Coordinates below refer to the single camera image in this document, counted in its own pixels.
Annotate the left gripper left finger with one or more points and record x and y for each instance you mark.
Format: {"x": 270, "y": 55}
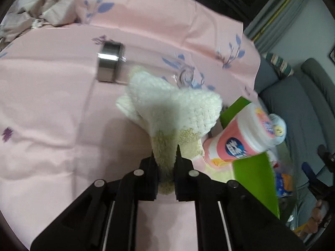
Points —
{"x": 104, "y": 216}

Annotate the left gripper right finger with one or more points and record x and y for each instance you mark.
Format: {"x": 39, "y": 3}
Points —
{"x": 228, "y": 216}

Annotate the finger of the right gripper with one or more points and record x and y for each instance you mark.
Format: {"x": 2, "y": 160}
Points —
{"x": 308, "y": 171}

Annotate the blue orange tissue pack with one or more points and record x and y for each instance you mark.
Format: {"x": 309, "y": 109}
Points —
{"x": 283, "y": 185}

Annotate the beige white knitted cloth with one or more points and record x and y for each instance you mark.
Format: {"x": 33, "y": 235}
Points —
{"x": 174, "y": 118}

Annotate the red white knitted cloth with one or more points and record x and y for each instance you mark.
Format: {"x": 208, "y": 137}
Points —
{"x": 273, "y": 157}

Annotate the light blue plush toy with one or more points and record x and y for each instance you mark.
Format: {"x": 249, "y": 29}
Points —
{"x": 279, "y": 127}

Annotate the person's right hand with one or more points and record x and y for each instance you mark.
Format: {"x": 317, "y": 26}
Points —
{"x": 317, "y": 216}

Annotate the green cardboard box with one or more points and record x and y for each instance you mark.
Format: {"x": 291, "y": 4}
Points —
{"x": 254, "y": 173}

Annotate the pink gum container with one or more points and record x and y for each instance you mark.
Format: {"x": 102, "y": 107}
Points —
{"x": 250, "y": 133}

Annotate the grey sofa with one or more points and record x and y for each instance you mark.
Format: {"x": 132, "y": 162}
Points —
{"x": 305, "y": 101}

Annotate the pink printed tablecloth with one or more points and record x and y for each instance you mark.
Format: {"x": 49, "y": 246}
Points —
{"x": 61, "y": 129}

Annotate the striped cushion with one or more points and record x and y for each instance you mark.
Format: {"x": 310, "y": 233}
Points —
{"x": 281, "y": 67}

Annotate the glass bottle steel cap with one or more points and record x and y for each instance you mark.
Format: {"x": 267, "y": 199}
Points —
{"x": 118, "y": 62}

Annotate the crumpled beige fabric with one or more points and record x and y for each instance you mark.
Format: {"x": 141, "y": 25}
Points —
{"x": 25, "y": 15}

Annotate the framed wall picture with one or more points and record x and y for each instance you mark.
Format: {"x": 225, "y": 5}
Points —
{"x": 332, "y": 55}

